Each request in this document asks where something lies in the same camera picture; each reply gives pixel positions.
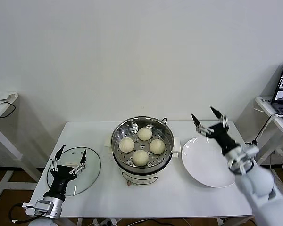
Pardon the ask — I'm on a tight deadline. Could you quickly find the white round plate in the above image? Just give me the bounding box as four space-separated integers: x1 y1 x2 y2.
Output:
181 136 241 188

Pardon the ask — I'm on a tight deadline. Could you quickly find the black cable on side table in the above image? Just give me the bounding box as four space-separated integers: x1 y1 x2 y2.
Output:
0 100 16 119

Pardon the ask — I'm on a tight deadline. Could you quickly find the white steamed baozi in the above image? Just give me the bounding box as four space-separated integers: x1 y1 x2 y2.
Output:
119 137 135 153
132 150 150 166
149 138 166 155
138 127 153 141

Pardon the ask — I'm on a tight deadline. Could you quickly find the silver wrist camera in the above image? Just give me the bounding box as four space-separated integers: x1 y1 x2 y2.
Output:
22 199 55 216
244 145 260 157

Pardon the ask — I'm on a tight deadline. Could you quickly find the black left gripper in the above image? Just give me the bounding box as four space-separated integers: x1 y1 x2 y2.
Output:
43 145 87 199

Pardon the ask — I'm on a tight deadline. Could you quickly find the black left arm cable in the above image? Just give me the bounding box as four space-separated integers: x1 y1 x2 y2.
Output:
9 203 36 223

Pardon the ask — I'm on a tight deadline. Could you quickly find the white folded cloth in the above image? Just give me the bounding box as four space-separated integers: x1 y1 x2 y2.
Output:
0 90 17 106

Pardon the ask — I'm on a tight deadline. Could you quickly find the grey open laptop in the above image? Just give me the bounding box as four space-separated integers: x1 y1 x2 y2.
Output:
269 61 283 129

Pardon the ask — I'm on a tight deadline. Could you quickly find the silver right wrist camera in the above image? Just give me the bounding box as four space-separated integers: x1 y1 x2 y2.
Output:
244 145 260 157

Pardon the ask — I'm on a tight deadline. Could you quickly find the stainless steel steamer basket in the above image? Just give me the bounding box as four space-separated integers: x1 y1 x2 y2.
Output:
110 116 174 168

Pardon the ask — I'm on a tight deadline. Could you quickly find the white side table with laptop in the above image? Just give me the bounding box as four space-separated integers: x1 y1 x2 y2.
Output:
254 95 283 201

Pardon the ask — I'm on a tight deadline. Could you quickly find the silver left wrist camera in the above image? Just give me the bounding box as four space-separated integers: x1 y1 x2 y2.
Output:
22 199 55 216

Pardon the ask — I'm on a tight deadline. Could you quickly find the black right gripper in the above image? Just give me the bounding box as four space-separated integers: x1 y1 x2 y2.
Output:
191 106 241 156

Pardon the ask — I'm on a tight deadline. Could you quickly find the black laptop charger cable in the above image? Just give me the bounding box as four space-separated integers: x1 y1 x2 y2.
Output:
244 114 275 148

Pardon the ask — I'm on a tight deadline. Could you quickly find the round glass pot lid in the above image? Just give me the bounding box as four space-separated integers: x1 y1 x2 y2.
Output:
46 146 101 196

